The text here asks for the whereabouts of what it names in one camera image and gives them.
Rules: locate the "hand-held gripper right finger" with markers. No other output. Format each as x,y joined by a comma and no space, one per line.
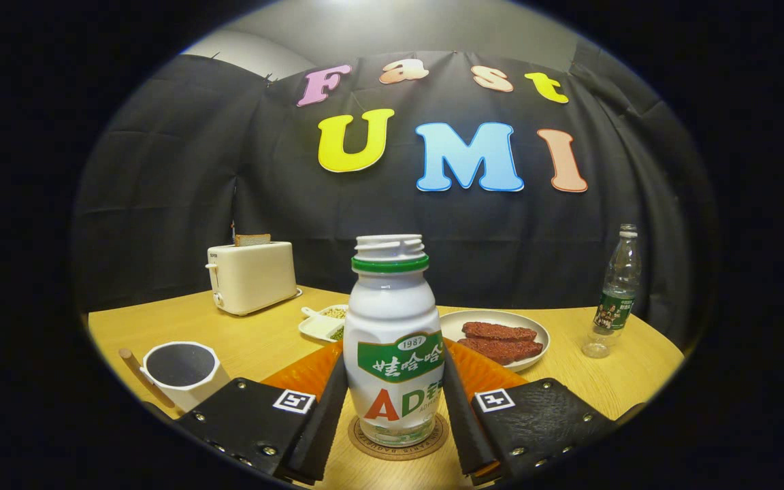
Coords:
463,422

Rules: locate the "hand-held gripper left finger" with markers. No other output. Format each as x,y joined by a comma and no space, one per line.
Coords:
320,422

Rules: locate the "round wooden coaster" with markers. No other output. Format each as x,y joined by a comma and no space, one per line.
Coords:
399,454

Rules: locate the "white juice bottle green label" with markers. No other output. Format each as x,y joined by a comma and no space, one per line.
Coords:
392,306

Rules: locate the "clear plastic water bottle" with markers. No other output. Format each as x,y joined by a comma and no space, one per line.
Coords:
616,306

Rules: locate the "red meat slice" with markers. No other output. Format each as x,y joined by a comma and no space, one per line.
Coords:
497,331
501,350

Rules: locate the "white divided bean dish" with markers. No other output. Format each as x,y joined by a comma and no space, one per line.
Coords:
320,327

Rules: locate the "white round plate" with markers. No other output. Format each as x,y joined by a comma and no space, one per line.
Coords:
450,323

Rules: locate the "wooden table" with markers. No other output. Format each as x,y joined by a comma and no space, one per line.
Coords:
610,381

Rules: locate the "cream toaster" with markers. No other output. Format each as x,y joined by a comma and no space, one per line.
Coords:
256,275

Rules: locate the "brown toast slice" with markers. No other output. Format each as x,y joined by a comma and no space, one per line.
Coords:
252,239

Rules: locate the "black backdrop cloth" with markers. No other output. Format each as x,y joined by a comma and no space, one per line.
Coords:
160,204

